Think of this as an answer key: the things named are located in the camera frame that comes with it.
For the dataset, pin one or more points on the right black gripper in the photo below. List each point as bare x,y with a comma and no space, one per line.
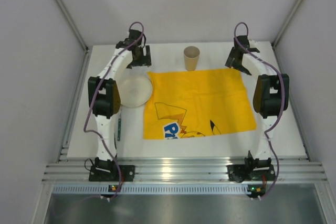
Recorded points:
235,60

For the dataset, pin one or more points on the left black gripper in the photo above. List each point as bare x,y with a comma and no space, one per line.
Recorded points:
143,57

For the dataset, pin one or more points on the cream round plate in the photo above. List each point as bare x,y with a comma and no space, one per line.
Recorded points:
135,91

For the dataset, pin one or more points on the beige paper cup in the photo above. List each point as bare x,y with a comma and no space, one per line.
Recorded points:
191,56

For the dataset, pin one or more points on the yellow cartoon cloth placemat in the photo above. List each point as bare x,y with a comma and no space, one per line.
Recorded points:
197,104

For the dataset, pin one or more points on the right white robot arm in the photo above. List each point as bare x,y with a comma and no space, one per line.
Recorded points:
271,93

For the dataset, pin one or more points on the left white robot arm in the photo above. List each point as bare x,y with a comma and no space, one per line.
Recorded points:
103,92

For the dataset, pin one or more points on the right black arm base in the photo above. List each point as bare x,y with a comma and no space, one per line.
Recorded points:
253,169

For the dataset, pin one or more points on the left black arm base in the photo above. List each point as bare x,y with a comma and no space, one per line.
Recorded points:
107,171

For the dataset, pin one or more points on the perforated cable duct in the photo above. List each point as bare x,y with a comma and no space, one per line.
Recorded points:
160,189

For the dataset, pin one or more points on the aluminium rail frame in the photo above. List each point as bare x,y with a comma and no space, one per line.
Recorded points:
176,170

